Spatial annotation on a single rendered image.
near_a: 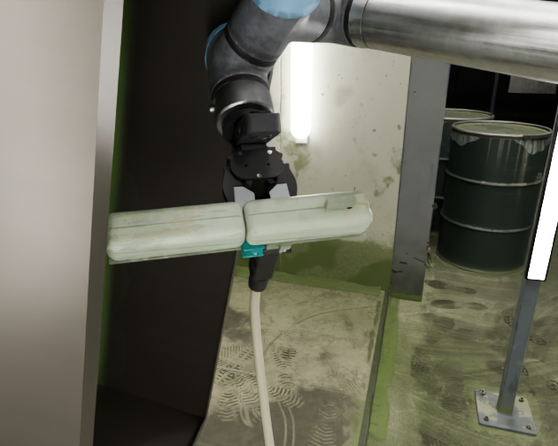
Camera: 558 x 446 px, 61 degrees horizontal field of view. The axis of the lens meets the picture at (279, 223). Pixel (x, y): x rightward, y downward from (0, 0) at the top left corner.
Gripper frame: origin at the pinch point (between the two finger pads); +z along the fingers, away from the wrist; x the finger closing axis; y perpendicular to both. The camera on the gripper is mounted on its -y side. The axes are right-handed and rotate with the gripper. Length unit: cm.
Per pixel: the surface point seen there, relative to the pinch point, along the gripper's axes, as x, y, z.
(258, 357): -0.8, 30.6, 7.7
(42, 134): 19.9, -22.8, 0.9
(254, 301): -0.2, 21.1, 0.6
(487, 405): -103, 133, 18
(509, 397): -107, 123, 17
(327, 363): -48, 154, -12
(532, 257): -104, 78, -22
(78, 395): 20.8, -5.0, 16.1
